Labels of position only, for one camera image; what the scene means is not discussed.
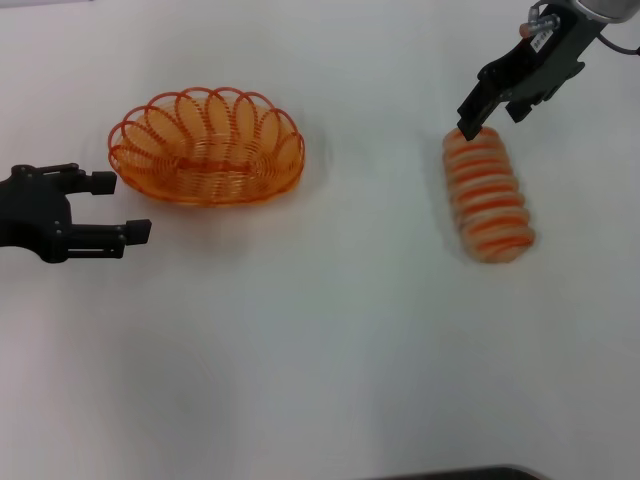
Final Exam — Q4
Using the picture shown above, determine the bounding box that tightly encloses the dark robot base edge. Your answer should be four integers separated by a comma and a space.
374, 464, 545, 480

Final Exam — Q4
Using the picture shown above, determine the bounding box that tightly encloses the grey thin cable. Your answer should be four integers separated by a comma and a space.
597, 29, 640, 56

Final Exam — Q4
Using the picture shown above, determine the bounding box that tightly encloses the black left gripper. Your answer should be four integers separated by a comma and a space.
0, 161, 153, 265

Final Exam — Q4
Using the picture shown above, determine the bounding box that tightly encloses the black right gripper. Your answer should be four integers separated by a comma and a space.
456, 0, 609, 143

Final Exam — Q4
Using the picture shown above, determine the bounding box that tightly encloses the orange white striped bread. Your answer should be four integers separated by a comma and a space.
442, 126, 537, 265

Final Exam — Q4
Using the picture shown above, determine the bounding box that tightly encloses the silver metal cable plug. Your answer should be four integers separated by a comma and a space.
519, 12, 562, 38

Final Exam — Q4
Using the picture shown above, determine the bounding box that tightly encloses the orange wire basket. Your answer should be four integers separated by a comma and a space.
107, 86, 306, 207

